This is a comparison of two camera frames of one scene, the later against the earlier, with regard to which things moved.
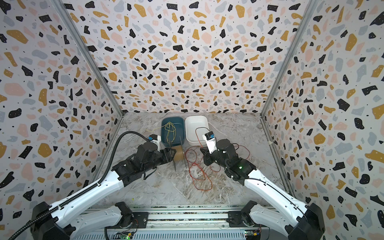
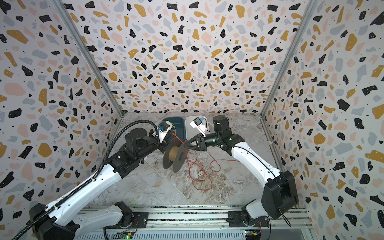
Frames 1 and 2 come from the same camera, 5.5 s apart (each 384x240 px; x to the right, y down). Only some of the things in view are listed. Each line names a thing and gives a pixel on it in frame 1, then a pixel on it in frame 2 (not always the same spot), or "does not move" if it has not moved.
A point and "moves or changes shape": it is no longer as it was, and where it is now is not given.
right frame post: x=311 y=6 does not move
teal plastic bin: x=173 y=128 does not move
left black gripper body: x=151 y=166 → x=152 y=143
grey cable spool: x=179 y=155 moves or changes shape
